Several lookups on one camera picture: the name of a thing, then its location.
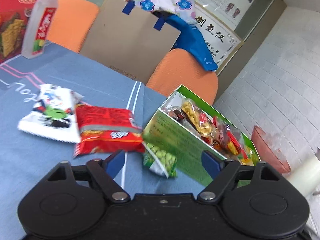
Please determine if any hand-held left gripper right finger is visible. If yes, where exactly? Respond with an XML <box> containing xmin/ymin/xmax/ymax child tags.
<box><xmin>197</xmin><ymin>150</ymin><xmax>281</xmax><ymax>203</ymax></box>

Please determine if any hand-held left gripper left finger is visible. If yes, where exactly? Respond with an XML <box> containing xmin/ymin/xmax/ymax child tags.
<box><xmin>45</xmin><ymin>150</ymin><xmax>131</xmax><ymax>203</ymax></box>

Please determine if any green and white cardboard box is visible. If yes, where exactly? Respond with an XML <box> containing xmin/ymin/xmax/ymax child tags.
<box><xmin>142</xmin><ymin>84</ymin><xmax>261</xmax><ymax>188</ymax></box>

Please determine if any green pea snack packet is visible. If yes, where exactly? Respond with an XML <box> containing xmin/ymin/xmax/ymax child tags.
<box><xmin>142</xmin><ymin>141</ymin><xmax>178</xmax><ymax>178</ymax></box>

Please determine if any large red snack packet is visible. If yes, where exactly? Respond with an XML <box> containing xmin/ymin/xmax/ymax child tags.
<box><xmin>73</xmin><ymin>104</ymin><xmax>146</xmax><ymax>159</ymax></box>

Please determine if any pile of assorted snack packets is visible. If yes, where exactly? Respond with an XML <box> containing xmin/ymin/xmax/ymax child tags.
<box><xmin>166</xmin><ymin>99</ymin><xmax>253</xmax><ymax>161</ymax></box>

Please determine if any pink plastic bowl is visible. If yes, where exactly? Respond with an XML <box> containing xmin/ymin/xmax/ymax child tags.
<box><xmin>251</xmin><ymin>125</ymin><xmax>292</xmax><ymax>175</ymax></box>

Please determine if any white snack packet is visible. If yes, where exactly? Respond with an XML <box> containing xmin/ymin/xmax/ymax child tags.
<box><xmin>17</xmin><ymin>83</ymin><xmax>85</xmax><ymax>144</ymax></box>

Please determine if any blue tablecloth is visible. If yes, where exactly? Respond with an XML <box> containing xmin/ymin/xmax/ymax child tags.
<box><xmin>0</xmin><ymin>39</ymin><xmax>216</xmax><ymax>196</ymax></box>

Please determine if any orange chair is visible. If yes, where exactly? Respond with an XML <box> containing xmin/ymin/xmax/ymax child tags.
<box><xmin>146</xmin><ymin>48</ymin><xmax>219</xmax><ymax>106</ymax></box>
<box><xmin>47</xmin><ymin>0</ymin><xmax>101</xmax><ymax>55</ymax></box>

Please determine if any white cylindrical roll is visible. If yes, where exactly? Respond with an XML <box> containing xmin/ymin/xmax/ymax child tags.
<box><xmin>287</xmin><ymin>154</ymin><xmax>320</xmax><ymax>196</ymax></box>

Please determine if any framed calligraphy poster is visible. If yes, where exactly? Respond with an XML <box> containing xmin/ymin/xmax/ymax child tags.
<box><xmin>192</xmin><ymin>4</ymin><xmax>245</xmax><ymax>76</ymax></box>

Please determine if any blue plastic bag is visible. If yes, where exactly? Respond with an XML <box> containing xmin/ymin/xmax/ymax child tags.
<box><xmin>164</xmin><ymin>14</ymin><xmax>219</xmax><ymax>72</ymax></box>

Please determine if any brown paper bag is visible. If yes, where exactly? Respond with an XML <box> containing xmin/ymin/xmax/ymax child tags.
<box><xmin>79</xmin><ymin>0</ymin><xmax>183</xmax><ymax>85</ymax></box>

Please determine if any clear drink bottle red label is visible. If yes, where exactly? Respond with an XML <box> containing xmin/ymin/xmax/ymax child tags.
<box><xmin>21</xmin><ymin>0</ymin><xmax>63</xmax><ymax>59</ymax></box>

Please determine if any red cracker box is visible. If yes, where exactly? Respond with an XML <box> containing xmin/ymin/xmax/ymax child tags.
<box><xmin>0</xmin><ymin>0</ymin><xmax>46</xmax><ymax>63</ymax></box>

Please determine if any wall poster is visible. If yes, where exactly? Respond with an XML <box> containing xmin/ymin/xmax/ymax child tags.
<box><xmin>189</xmin><ymin>0</ymin><xmax>263</xmax><ymax>28</ymax></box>

